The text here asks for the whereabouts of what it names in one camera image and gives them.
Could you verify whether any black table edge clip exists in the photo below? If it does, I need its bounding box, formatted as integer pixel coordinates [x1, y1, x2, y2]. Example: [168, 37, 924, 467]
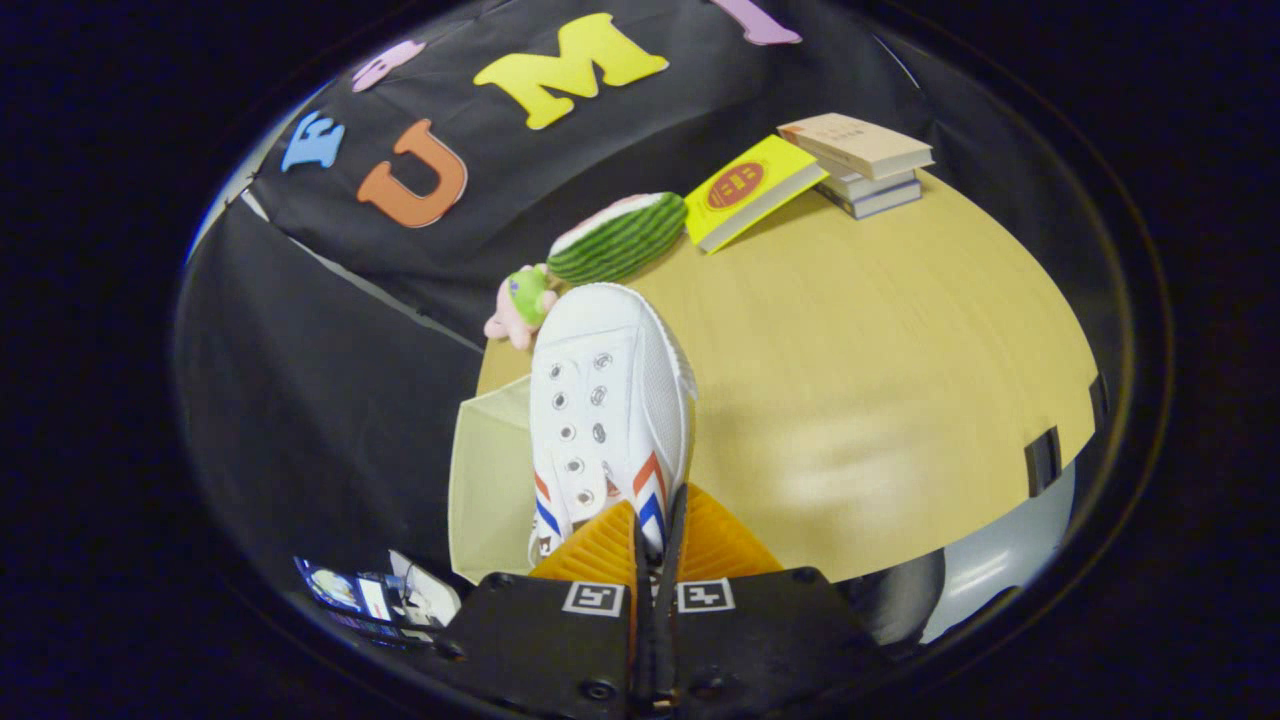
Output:
[1024, 427, 1062, 497]

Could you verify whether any yellow book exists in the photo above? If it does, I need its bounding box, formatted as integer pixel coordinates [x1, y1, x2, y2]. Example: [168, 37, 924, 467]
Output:
[684, 135, 829, 255]

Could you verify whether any stack of beige books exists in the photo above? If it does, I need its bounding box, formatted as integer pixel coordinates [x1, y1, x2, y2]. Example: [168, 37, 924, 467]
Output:
[777, 113, 936, 219]

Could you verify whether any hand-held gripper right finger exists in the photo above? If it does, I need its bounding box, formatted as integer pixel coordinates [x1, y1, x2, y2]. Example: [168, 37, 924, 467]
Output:
[655, 484, 891, 720]

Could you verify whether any white plastic object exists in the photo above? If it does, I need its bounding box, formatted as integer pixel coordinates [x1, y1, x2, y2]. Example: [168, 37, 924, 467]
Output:
[388, 550, 462, 629]

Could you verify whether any pale green storage box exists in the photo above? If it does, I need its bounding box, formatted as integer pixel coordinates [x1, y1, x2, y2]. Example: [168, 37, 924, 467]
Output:
[448, 375, 543, 586]

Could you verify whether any white canvas shoe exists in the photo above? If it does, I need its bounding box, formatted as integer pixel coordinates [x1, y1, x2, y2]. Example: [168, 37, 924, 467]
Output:
[527, 283, 698, 566]

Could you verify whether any blue printed package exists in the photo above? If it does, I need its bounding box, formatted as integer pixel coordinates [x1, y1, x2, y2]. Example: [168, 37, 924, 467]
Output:
[295, 557, 401, 638]

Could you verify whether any watermelon slice plush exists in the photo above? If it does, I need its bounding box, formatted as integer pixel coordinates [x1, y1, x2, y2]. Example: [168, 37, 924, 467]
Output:
[546, 192, 689, 285]

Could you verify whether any pink and green plush toy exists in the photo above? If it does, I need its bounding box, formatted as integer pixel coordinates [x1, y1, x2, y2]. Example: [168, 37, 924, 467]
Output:
[484, 264, 559, 351]

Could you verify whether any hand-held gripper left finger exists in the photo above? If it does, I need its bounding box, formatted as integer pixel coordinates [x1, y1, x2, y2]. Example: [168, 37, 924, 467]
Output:
[430, 500, 646, 720]

